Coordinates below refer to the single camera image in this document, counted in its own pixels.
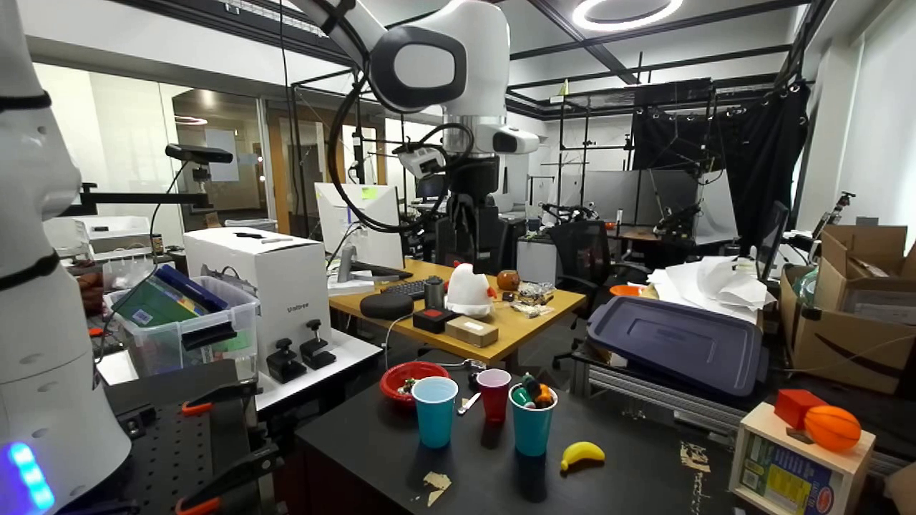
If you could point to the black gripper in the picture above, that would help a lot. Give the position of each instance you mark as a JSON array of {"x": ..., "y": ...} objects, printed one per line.
[{"x": 473, "y": 179}]

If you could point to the blue cup with toys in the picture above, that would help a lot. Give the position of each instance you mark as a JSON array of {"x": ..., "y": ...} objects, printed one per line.
[{"x": 533, "y": 431}]

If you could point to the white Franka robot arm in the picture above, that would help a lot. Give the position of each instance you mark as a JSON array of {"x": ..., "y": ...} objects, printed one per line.
[{"x": 483, "y": 94}]

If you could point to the orange bowl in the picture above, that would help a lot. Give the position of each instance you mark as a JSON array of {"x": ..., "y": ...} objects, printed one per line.
[{"x": 624, "y": 289}]

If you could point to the red plastic bowl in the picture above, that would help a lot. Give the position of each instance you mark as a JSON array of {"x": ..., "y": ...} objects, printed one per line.
[{"x": 397, "y": 375}]

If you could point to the red plastic cup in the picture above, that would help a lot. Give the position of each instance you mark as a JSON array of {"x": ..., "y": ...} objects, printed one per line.
[{"x": 493, "y": 402}]

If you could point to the empty blue plastic cup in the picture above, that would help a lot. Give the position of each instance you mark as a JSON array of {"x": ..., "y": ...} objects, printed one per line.
[{"x": 435, "y": 419}]

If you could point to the black padded office chair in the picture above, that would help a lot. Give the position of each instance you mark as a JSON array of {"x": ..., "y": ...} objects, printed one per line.
[{"x": 473, "y": 245}]

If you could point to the brown toy football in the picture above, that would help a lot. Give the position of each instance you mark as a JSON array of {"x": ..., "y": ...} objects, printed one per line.
[{"x": 508, "y": 285}]

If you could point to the white plush chicken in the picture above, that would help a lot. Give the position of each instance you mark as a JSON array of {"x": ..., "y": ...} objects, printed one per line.
[{"x": 467, "y": 289}]

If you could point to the black mug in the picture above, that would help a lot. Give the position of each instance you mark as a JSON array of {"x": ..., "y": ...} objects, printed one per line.
[{"x": 435, "y": 293}]

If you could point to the black mesh office chair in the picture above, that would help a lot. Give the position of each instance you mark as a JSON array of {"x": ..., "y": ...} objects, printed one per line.
[{"x": 583, "y": 253}]

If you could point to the clear glass object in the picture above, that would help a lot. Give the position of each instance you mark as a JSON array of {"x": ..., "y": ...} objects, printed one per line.
[{"x": 533, "y": 299}]

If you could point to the black rounded pouch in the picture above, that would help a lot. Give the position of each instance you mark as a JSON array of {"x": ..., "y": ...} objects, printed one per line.
[{"x": 392, "y": 299}]

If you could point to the black box with red label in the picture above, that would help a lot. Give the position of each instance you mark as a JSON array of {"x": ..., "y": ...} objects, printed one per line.
[{"x": 432, "y": 320}]

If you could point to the light wooden desk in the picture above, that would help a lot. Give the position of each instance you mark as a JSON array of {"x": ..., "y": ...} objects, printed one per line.
[{"x": 533, "y": 319}]

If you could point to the small brown cardboard box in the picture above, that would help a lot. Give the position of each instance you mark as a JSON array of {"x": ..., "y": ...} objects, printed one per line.
[{"x": 473, "y": 332}]

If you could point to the white shelf board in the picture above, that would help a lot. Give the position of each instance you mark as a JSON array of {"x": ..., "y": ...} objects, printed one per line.
[{"x": 344, "y": 359}]

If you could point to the white paper scrap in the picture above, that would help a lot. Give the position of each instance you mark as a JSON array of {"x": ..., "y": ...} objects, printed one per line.
[{"x": 467, "y": 405}]

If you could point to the white cardboard equipment box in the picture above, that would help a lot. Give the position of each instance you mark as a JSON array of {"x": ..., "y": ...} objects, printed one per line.
[{"x": 272, "y": 286}]

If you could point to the black clamp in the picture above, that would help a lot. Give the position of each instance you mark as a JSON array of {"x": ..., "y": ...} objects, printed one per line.
[
  {"x": 284, "y": 362},
  {"x": 319, "y": 346}
]

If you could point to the white crumpled cloth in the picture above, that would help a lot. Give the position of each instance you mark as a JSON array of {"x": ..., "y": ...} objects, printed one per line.
[{"x": 710, "y": 286}]

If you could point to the dark blue bin lid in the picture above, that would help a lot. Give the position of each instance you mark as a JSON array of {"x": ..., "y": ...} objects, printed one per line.
[{"x": 676, "y": 345}]

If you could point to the black curtain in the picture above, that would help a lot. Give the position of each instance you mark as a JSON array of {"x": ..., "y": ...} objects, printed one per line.
[{"x": 753, "y": 143}]

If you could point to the yellow toy banana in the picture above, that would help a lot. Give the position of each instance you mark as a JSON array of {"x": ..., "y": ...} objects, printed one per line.
[{"x": 583, "y": 453}]

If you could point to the beige paper scrap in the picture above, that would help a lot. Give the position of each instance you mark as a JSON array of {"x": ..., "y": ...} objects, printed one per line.
[{"x": 435, "y": 488}]

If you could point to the clear plastic storage bin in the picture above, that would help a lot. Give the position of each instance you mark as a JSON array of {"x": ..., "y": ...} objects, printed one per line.
[{"x": 176, "y": 345}]

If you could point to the green book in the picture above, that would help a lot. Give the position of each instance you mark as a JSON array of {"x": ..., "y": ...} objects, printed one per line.
[{"x": 153, "y": 303}]

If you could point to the beige tape residue strip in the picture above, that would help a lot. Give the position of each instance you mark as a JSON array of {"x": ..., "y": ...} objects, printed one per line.
[{"x": 693, "y": 459}]

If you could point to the red toy block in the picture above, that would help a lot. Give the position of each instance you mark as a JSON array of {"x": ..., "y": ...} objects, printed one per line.
[{"x": 792, "y": 405}]

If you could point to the open cardboard shipping box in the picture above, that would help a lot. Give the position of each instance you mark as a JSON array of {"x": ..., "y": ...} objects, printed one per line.
[{"x": 848, "y": 325}]

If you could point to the grey pegboard panel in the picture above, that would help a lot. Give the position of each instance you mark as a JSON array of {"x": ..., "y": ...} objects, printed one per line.
[{"x": 162, "y": 446}]

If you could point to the brown cardboard sheet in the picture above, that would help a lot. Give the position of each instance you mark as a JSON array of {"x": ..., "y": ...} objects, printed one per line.
[{"x": 902, "y": 489}]

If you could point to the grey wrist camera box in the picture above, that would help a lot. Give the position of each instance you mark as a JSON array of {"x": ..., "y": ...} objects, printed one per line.
[{"x": 418, "y": 157}]

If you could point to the black camera on boom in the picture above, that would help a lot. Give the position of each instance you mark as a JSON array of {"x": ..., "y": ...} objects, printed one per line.
[{"x": 198, "y": 153}]

